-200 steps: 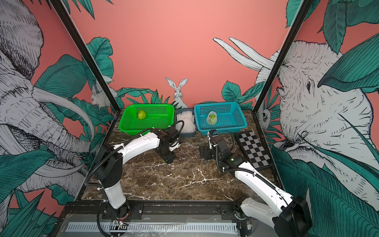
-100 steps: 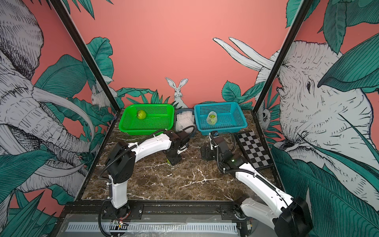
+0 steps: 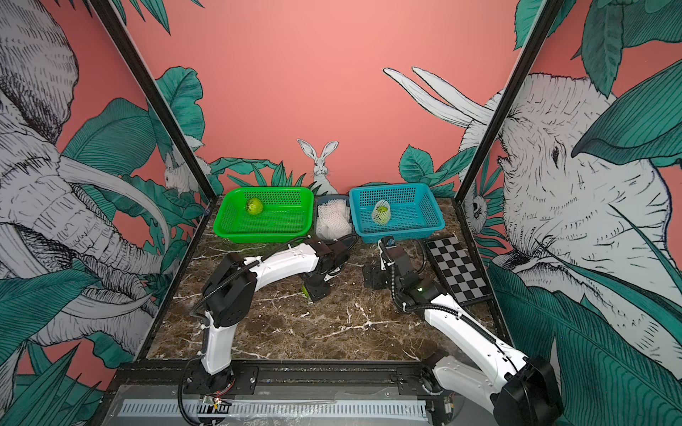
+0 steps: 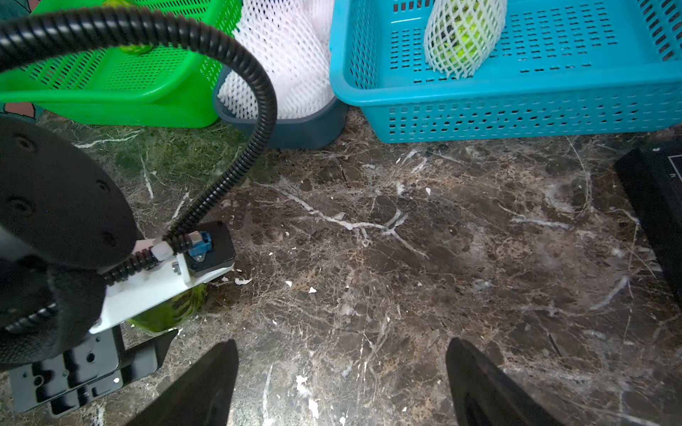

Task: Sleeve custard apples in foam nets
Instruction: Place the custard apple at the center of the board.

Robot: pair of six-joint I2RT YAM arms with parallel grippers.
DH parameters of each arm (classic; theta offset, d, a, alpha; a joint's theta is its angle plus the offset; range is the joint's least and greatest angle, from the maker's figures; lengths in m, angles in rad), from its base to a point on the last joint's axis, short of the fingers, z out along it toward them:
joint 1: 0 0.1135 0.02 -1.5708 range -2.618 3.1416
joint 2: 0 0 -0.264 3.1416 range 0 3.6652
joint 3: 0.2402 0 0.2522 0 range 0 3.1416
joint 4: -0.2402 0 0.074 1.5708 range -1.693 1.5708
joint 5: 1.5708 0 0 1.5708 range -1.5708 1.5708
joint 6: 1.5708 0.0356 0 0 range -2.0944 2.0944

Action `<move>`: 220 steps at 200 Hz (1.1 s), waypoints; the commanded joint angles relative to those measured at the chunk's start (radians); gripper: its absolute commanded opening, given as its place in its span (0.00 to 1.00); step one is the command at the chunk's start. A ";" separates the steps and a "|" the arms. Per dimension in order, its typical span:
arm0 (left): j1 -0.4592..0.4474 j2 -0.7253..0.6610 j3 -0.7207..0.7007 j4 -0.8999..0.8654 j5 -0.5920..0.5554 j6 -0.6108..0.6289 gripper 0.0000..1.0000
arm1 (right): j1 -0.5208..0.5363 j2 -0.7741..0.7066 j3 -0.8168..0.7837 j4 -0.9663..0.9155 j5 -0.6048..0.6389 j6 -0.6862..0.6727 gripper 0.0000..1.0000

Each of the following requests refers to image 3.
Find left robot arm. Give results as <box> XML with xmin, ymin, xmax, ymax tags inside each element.
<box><xmin>179</xmin><ymin>234</ymin><xmax>358</xmax><ymax>397</ymax></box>

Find custard apple with dark spots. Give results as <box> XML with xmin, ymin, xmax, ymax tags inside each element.
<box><xmin>372</xmin><ymin>206</ymin><xmax>391</xmax><ymax>225</ymax></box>

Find black frame post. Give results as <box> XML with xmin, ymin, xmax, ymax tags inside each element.
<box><xmin>90</xmin><ymin>0</ymin><xmax>218</xmax><ymax>203</ymax></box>
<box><xmin>455</xmin><ymin>0</ymin><xmax>563</xmax><ymax>207</ymax></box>

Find white foam net sleeve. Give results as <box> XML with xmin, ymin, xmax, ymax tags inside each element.
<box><xmin>370</xmin><ymin>200</ymin><xmax>391</xmax><ymax>225</ymax></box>

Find grey bin of foam nets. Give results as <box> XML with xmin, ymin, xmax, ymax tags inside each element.
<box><xmin>314</xmin><ymin>195</ymin><xmax>353</xmax><ymax>241</ymax></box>

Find green plastic basket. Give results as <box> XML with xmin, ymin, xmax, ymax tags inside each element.
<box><xmin>213</xmin><ymin>186</ymin><xmax>314</xmax><ymax>243</ymax></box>

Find black frame post right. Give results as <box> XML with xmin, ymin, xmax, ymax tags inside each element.
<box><xmin>455</xmin><ymin>0</ymin><xmax>563</xmax><ymax>207</ymax></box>

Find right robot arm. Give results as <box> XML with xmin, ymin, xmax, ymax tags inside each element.
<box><xmin>365</xmin><ymin>236</ymin><xmax>564</xmax><ymax>425</ymax></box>

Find black frame post left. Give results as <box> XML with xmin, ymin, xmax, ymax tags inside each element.
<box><xmin>90</xmin><ymin>0</ymin><xmax>218</xmax><ymax>203</ymax></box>

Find white slotted cable duct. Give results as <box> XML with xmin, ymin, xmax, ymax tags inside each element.
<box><xmin>114</xmin><ymin>399</ymin><xmax>430</xmax><ymax>421</ymax></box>

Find black front frame rail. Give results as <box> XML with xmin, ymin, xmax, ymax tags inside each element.
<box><xmin>108</xmin><ymin>360</ymin><xmax>438</xmax><ymax>397</ymax></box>

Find checkerboard calibration board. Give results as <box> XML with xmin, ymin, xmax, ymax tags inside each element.
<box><xmin>426</xmin><ymin>235</ymin><xmax>493</xmax><ymax>306</ymax></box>

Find teal plastic basket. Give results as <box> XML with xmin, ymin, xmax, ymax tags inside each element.
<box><xmin>349</xmin><ymin>183</ymin><xmax>445</xmax><ymax>244</ymax></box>

